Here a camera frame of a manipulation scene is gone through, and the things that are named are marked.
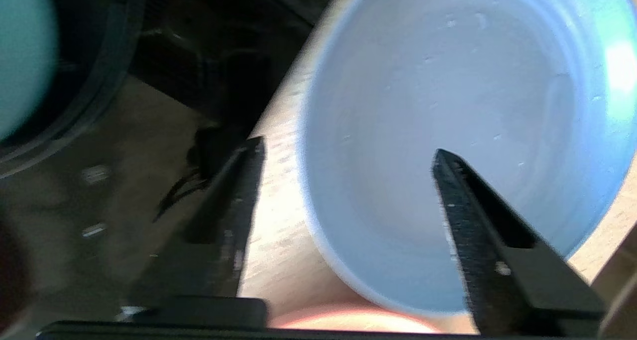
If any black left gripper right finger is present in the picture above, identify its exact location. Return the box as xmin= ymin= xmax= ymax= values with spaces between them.
xmin=431 ymin=149 xmax=605 ymax=336

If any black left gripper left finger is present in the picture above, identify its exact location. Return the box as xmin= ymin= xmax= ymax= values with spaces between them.
xmin=122 ymin=136 xmax=269 ymax=328

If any pink plate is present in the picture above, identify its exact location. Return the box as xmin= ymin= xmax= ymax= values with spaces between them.
xmin=271 ymin=304 xmax=441 ymax=334

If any blue plate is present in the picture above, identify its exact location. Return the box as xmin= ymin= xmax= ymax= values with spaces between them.
xmin=296 ymin=0 xmax=637 ymax=316

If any teal bowl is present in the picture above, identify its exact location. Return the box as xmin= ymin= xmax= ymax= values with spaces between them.
xmin=0 ymin=0 xmax=59 ymax=142

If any black glass cooktop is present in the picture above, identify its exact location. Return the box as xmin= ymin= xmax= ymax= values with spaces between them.
xmin=0 ymin=0 xmax=344 ymax=331

